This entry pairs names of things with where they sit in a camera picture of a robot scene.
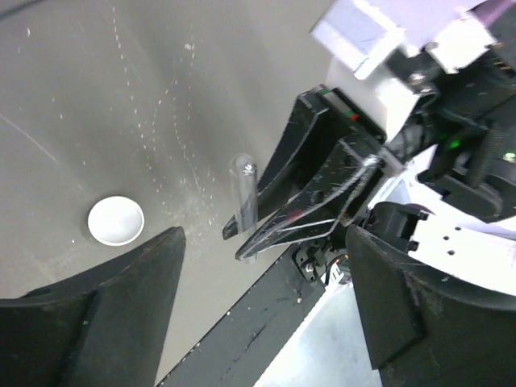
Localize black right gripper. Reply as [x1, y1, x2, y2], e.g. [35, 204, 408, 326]
[235, 85, 392, 260]

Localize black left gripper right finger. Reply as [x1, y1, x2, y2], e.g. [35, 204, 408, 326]
[347, 226, 515, 386]

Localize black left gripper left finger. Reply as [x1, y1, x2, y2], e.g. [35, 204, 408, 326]
[1, 227, 185, 386]

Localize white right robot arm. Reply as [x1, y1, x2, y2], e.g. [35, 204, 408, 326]
[222, 10, 515, 260]

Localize white oval dish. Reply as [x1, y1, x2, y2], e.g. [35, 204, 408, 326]
[87, 196, 145, 247]

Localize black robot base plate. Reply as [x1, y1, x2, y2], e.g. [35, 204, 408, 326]
[159, 245, 349, 386]

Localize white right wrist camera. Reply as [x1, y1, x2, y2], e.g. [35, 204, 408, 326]
[310, 1, 497, 137]

